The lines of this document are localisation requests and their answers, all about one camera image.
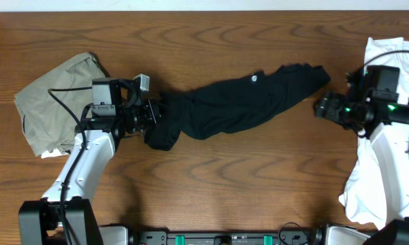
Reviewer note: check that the folded white garment under khaki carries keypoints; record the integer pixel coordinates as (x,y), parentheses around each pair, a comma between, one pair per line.
(55,153)

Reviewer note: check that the black polo shirt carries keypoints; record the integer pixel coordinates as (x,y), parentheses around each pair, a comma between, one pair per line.
(233,105)

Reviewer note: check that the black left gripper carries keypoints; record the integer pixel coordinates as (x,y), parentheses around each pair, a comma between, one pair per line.
(153,115)

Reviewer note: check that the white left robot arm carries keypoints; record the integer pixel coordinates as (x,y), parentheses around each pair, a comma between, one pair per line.
(64,214)

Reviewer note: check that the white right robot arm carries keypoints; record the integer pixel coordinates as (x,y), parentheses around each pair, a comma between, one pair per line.
(376,117)

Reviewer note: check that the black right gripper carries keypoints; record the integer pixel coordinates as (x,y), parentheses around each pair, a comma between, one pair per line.
(325,109)

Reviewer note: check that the white garment pile right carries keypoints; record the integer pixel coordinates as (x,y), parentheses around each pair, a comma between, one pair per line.
(364,195)

